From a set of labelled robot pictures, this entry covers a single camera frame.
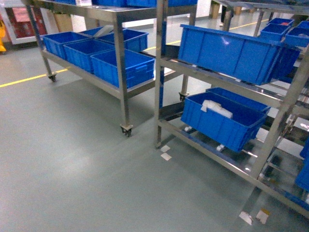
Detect steel rolling shelf cart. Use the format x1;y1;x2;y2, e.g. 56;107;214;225
22;0;197;137

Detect blue bin cart front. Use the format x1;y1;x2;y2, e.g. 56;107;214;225
90;50;155;88

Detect blue bin cart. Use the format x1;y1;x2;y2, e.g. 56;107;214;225
90;50;155;88
64;39;114;73
79;26;150;53

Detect white plastic bag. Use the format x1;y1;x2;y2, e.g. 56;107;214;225
200;100;233;118

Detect blue bin behind lower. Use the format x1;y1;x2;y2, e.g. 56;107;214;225
206;87;270;114

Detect blue bin cart rear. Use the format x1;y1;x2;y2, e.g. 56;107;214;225
79;26;150;53

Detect blue bin with white bag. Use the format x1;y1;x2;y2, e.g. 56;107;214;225
181;91;267;152

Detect steel flow rack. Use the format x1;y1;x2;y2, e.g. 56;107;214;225
154;0;309;217

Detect blue bin cart middle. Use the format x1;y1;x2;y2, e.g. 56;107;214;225
64;39;114;73

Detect large blue bin on rack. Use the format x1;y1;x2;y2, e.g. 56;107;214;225
178;24;300;86

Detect blue bin on cart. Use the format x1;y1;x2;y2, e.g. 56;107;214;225
42;31;90;60

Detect red fire cabinet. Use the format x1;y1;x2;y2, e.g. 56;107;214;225
0;1;49;45

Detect yellow wet floor sign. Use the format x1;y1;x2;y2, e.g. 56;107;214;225
0;20;6;54

